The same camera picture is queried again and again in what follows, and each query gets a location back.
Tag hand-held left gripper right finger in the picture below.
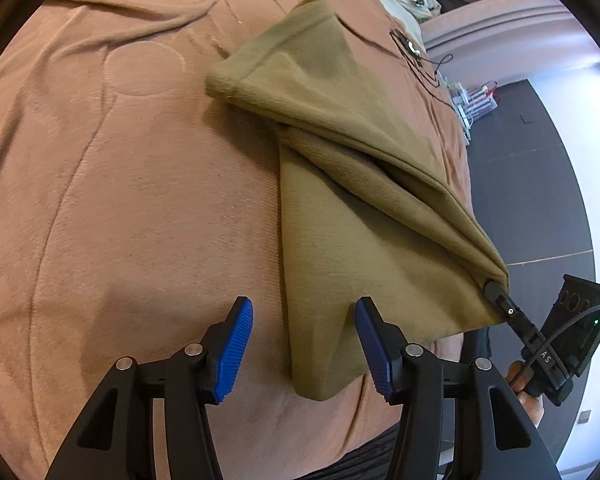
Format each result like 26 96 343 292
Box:
355 296 563 480

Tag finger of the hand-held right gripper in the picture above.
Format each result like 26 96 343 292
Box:
482 280 546 351

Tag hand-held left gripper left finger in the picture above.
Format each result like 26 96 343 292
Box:
45 296 255 480

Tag olive printed t-shirt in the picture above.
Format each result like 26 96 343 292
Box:
205 0 511 402

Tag person's right hand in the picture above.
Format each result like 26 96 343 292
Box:
505 360 546 431

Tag orange-brown blanket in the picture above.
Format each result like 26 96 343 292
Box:
0 0 473 476

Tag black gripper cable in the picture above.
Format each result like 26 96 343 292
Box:
510 304 600 391

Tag black cable with small device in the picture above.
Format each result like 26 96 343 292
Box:
390 30 453 106

